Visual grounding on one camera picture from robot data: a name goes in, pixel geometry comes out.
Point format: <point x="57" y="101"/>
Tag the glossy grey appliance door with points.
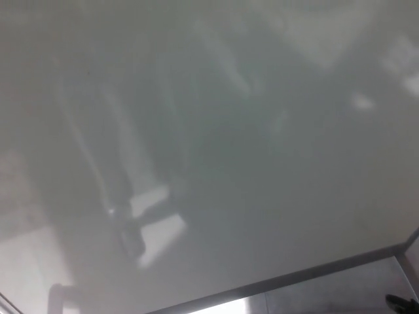
<point x="209" y="131"/>

